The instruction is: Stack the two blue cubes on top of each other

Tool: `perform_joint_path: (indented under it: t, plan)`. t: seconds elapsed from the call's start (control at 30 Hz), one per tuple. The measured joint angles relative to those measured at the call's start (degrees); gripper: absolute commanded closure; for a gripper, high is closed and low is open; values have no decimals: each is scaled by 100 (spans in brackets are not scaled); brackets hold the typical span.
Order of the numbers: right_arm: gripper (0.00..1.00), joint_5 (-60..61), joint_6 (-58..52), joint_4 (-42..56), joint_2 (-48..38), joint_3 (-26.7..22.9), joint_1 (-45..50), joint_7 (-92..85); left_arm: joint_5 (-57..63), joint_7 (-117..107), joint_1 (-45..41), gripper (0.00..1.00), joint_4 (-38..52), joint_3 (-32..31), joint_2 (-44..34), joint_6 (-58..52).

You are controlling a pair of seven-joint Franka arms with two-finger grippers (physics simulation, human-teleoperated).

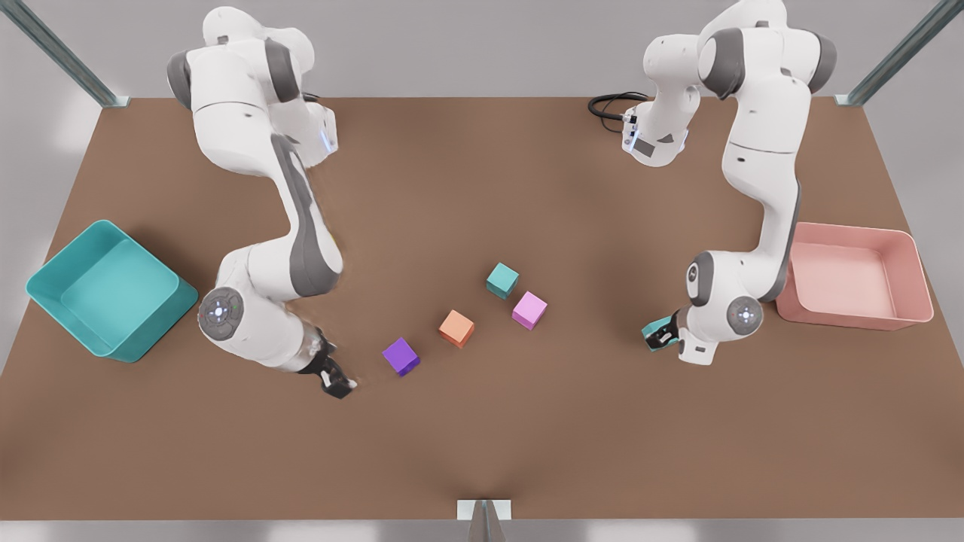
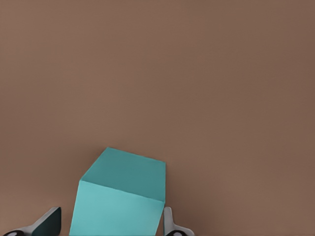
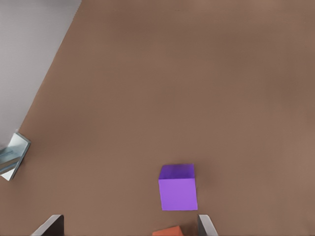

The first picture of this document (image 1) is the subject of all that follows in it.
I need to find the pink plastic bin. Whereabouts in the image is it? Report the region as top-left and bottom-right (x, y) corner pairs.
(776, 221), (935, 332)

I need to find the orange cube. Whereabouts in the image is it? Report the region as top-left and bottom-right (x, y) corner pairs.
(439, 309), (476, 349)

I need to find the teal plastic bin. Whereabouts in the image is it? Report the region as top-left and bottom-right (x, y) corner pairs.
(26, 219), (200, 364)

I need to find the teal blue cube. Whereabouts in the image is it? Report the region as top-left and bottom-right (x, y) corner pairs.
(486, 262), (520, 300)
(642, 315), (676, 353)

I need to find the purple cube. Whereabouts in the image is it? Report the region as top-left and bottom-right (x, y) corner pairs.
(382, 336), (421, 377)

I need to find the silver frame post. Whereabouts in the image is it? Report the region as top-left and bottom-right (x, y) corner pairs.
(834, 0), (964, 107)
(457, 499), (512, 542)
(0, 0), (131, 108)

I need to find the pink cube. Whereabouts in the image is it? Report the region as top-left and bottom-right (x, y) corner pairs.
(511, 291), (548, 331)

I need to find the black cable loop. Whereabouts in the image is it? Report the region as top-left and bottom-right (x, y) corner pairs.
(588, 92), (653, 126)

